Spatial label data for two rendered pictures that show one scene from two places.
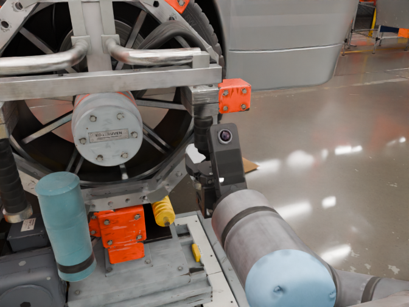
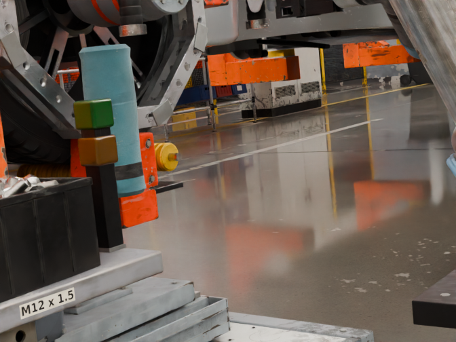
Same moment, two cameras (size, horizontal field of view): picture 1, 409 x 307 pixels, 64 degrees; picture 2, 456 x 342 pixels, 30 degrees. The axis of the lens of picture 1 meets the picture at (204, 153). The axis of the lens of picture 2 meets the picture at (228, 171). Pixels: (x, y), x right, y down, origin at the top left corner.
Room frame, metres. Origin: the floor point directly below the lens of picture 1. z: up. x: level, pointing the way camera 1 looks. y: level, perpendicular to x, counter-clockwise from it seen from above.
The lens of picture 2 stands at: (-0.74, 1.00, 0.69)
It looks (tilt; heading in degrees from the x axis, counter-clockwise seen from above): 7 degrees down; 325
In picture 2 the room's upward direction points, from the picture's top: 6 degrees counter-clockwise
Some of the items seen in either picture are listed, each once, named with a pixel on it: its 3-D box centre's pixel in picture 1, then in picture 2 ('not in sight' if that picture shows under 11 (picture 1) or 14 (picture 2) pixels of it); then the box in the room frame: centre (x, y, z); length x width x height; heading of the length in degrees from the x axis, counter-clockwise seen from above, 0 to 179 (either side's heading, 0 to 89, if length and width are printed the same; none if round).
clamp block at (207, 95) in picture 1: (198, 95); not in sight; (0.59, 0.01, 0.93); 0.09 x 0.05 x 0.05; 17
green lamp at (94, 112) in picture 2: not in sight; (93, 114); (0.32, 0.48, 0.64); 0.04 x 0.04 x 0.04; 17
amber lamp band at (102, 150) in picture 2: not in sight; (98, 150); (0.32, 0.48, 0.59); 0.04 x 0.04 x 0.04; 17
